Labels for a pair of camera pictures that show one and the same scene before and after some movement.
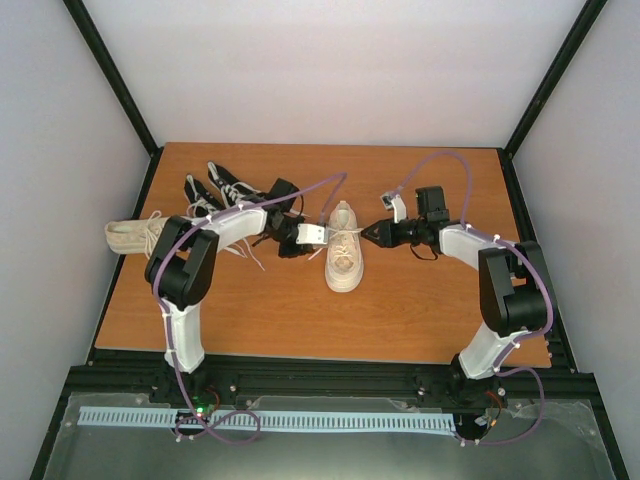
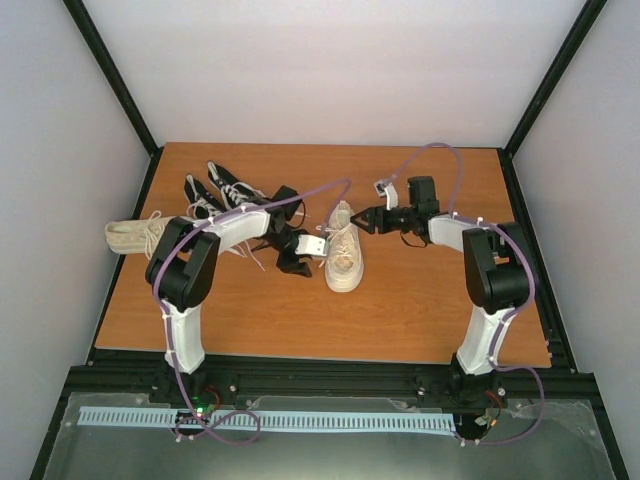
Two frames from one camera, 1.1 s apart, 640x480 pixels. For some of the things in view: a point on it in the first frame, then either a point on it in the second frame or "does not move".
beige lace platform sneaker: (344, 265) does not move
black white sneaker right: (230, 189) does not move
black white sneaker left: (202, 201) does not move
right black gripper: (388, 238) → (372, 213)
